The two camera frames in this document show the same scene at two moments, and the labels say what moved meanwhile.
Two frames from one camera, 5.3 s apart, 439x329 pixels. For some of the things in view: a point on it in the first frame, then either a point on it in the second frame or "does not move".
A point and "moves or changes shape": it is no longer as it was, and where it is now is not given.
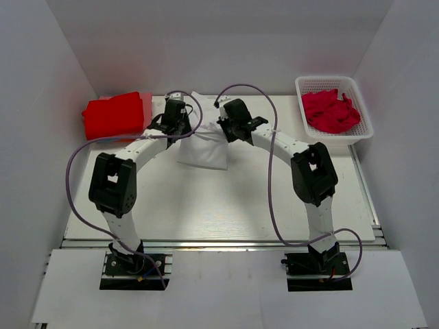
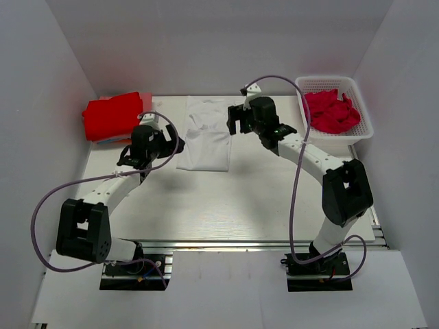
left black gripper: [188, 131] -> [169, 146]
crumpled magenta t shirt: [324, 111] does not move
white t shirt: [208, 147] moves or changes shape
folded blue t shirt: [116, 140] does not move
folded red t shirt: [119, 116] does not move
